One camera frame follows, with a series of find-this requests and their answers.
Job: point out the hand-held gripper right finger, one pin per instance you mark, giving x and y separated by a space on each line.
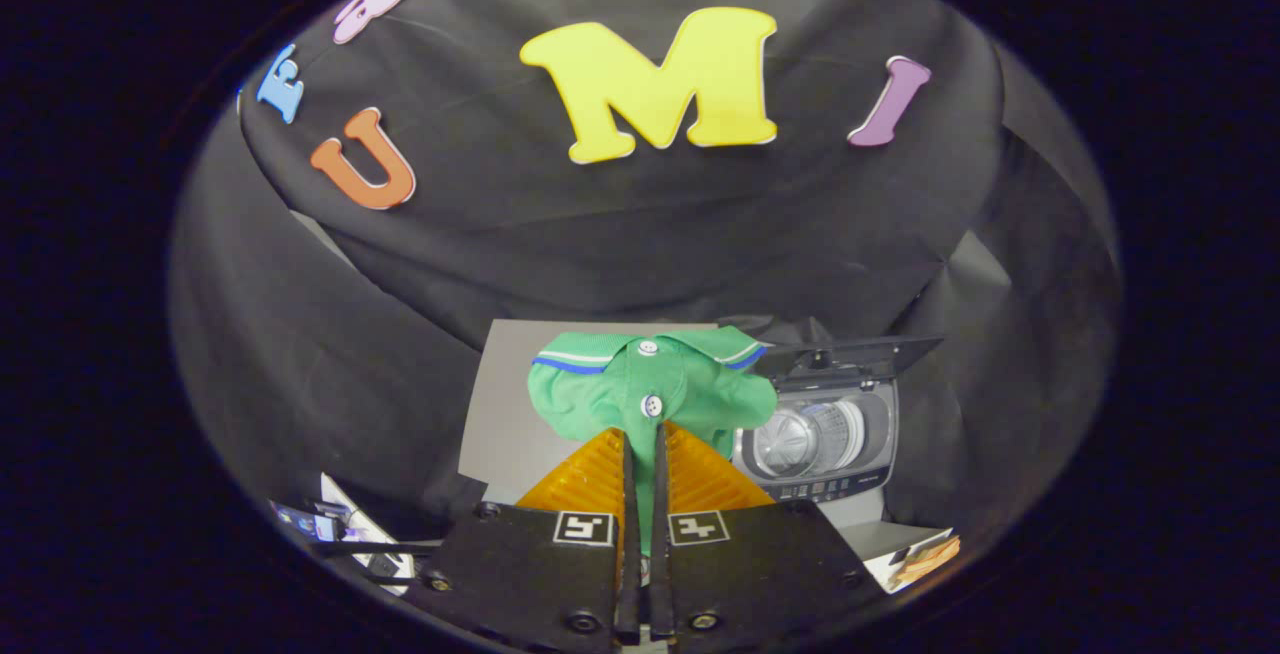
760 574

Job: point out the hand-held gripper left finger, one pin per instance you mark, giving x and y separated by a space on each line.
530 574

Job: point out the grey washing machine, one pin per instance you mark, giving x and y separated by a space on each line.
870 434

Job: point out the green polo shirt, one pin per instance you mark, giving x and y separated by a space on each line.
600 399

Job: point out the white paper with orange print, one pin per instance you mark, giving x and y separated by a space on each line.
920 559

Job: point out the grey metal cabinet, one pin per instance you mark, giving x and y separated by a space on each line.
500 414

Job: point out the white blue printed sheet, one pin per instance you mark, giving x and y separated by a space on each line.
365 534

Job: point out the black backdrop cloth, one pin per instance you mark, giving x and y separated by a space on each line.
620 224

